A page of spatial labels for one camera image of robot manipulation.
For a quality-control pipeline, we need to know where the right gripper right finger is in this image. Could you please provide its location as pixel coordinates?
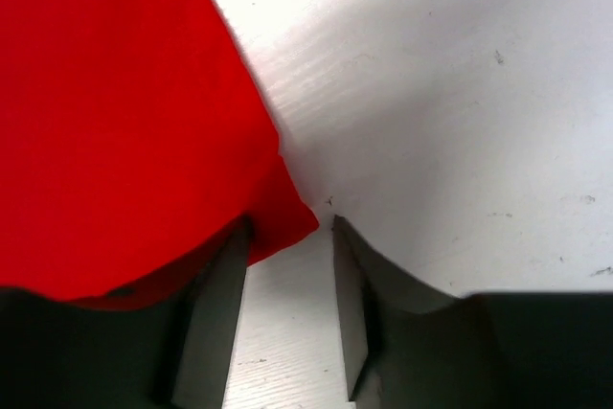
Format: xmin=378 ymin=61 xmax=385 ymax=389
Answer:
xmin=332 ymin=216 xmax=612 ymax=408

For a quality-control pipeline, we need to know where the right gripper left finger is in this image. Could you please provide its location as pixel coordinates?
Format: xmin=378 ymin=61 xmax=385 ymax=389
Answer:
xmin=1 ymin=219 xmax=252 ymax=408

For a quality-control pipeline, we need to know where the red t shirt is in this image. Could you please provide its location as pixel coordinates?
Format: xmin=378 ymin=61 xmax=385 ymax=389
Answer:
xmin=1 ymin=0 xmax=318 ymax=309

